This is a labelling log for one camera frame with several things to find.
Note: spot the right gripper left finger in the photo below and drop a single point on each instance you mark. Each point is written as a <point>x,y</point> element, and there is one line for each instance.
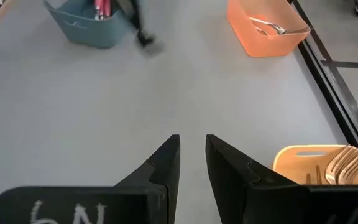
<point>104,205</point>

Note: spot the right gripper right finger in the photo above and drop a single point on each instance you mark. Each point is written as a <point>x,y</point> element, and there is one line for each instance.
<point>259,205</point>

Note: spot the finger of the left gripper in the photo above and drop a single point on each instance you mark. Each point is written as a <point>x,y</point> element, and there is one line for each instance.
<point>141,31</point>

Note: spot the yellow plastic bin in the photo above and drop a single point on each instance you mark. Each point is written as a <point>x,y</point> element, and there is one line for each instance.
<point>291,168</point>

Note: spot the teal plastic bin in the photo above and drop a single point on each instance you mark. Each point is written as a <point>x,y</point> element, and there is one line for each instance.
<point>85,31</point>

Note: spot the grey table mat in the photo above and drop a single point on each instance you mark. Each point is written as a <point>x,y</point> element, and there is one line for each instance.
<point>104,93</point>

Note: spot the orange translucent plastic bin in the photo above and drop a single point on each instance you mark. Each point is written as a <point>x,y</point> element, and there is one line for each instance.
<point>259,46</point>

